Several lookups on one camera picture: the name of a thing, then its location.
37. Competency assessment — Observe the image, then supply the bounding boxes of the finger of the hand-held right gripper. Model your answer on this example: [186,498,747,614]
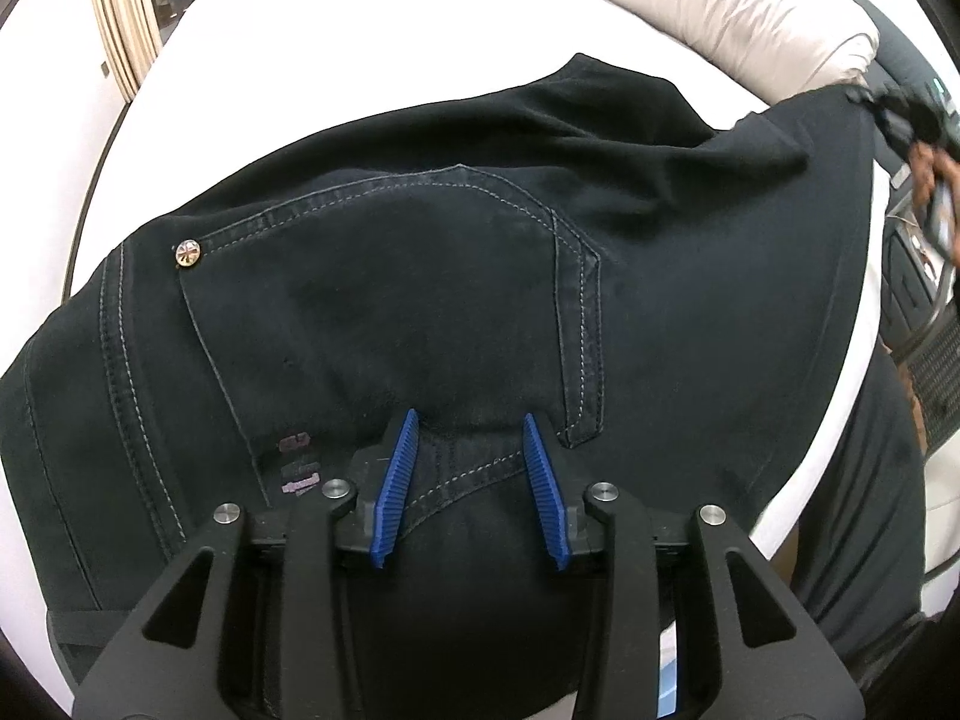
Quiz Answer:
[846,84,912,147]

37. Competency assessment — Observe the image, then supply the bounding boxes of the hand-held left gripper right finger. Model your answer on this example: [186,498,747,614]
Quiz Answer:
[521,412,863,720]

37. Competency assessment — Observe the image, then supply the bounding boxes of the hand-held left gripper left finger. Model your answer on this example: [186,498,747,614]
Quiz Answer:
[71,409,421,720]

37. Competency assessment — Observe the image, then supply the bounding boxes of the black denim pants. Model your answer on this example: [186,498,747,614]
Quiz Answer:
[0,52,880,720]

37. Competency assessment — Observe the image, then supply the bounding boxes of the person's right hand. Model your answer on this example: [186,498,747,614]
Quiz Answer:
[909,144,947,200]

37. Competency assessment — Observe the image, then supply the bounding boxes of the grey upholstered headboard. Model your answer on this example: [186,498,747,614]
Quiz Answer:
[870,0,960,91]

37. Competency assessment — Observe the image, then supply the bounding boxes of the white bolster pillow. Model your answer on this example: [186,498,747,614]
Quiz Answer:
[592,0,880,95]

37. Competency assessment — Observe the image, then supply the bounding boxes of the bed with white sheet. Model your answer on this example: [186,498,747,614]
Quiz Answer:
[64,0,890,720]

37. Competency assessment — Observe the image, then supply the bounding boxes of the beige curtain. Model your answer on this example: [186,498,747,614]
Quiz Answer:
[86,0,162,102]

